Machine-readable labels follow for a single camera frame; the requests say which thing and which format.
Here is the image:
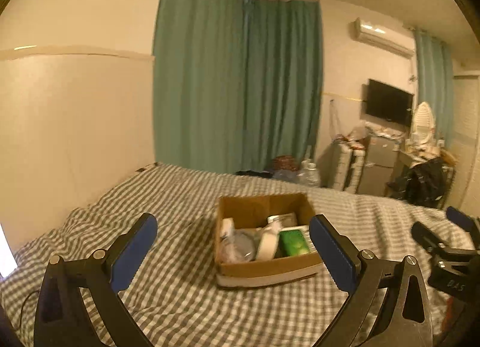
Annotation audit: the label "green white medicine box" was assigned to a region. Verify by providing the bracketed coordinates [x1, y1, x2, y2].
[279, 229, 316, 257]

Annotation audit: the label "black bag on chair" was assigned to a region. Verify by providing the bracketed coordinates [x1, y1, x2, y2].
[387, 158, 448, 208]

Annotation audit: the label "silver mini fridge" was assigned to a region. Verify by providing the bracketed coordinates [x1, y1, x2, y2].
[357, 136, 399, 197]

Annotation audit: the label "white oval vanity mirror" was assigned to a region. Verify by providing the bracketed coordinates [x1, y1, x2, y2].
[411, 102, 435, 145]

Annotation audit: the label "grey checked bed cover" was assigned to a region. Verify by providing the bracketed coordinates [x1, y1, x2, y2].
[0, 162, 474, 347]

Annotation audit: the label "white storage cabinet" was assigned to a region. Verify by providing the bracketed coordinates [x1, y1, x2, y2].
[328, 140, 365, 194]

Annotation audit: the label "clear water bottle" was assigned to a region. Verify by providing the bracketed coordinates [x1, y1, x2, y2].
[297, 159, 320, 187]

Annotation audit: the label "white bottle in box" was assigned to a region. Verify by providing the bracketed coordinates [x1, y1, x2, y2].
[256, 221, 282, 262]

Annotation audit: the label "open cardboard box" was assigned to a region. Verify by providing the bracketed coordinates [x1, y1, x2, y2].
[214, 193, 322, 289]

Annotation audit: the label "green curtain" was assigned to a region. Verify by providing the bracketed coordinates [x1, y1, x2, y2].
[414, 29, 453, 147]
[153, 0, 323, 173]

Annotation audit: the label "clear plastic bag in box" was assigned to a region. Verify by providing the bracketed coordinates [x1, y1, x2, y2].
[220, 230, 257, 264]

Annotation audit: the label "white air conditioner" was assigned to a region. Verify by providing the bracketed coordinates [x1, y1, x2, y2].
[354, 18, 416, 59]

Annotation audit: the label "black wall television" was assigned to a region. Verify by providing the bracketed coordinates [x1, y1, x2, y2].
[363, 79, 414, 127]

